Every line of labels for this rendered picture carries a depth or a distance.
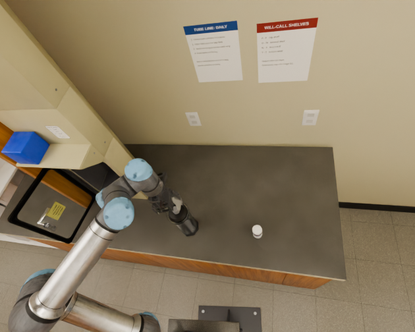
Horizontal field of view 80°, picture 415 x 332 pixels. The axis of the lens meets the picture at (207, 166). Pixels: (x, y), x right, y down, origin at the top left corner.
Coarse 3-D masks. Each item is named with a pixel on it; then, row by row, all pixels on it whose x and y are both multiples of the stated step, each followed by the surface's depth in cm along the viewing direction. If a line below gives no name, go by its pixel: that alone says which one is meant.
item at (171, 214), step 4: (176, 208) 111; (180, 208) 114; (184, 208) 114; (168, 212) 116; (172, 212) 114; (176, 212) 112; (180, 212) 113; (184, 212) 113; (168, 216) 115; (172, 216) 113; (176, 216) 113; (180, 216) 112; (184, 216) 113; (172, 220) 113; (176, 220) 112; (180, 220) 113
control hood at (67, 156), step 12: (60, 144) 104; (72, 144) 102; (84, 144) 101; (48, 156) 102; (60, 156) 100; (72, 156) 99; (84, 156) 98; (96, 156) 103; (60, 168) 98; (72, 168) 96; (84, 168) 98
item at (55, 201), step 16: (48, 176) 118; (48, 192) 120; (64, 192) 128; (80, 192) 138; (32, 208) 114; (48, 208) 121; (64, 208) 130; (80, 208) 140; (32, 224) 115; (64, 224) 132
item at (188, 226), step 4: (184, 204) 116; (188, 212) 114; (188, 216) 117; (184, 220) 113; (188, 220) 118; (192, 220) 123; (180, 224) 116; (184, 224) 117; (188, 224) 120; (192, 224) 124; (196, 224) 130; (180, 228) 121; (184, 228) 121; (188, 228) 123; (192, 228) 126; (184, 232) 127; (188, 232) 127; (192, 232) 129
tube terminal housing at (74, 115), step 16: (64, 96) 87; (80, 96) 100; (0, 112) 91; (16, 112) 89; (32, 112) 87; (48, 112) 86; (64, 112) 87; (80, 112) 94; (96, 112) 121; (16, 128) 99; (32, 128) 97; (64, 128) 94; (80, 128) 94; (96, 128) 103; (96, 144) 103; (112, 144) 113; (112, 160) 114; (128, 160) 127
